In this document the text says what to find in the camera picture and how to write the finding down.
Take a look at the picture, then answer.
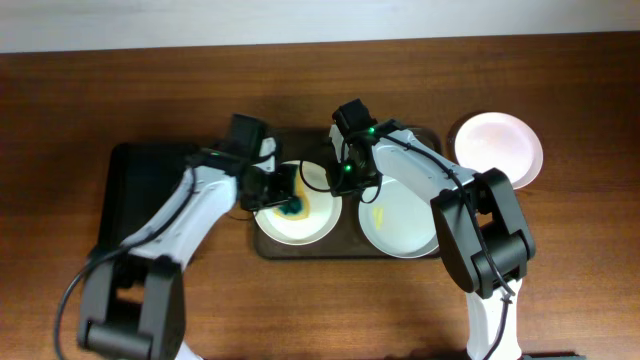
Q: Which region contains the pale blue plate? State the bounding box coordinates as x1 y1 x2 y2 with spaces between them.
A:
358 176 439 259

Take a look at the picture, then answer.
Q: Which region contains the green and yellow sponge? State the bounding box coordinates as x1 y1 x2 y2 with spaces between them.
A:
273 174 311 221

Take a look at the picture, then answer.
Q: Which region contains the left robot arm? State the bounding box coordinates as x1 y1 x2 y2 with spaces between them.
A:
73 114 295 360

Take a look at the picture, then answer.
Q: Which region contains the brown serving tray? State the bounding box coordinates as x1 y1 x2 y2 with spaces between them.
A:
252 128 391 260

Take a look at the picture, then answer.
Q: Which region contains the white plate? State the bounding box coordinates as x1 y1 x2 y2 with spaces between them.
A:
254 172 342 246
452 112 544 189

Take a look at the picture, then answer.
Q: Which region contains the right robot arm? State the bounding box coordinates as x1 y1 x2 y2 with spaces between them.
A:
328 99 536 359

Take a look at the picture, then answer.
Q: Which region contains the black plastic tray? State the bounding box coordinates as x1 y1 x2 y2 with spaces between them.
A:
96 143 196 251

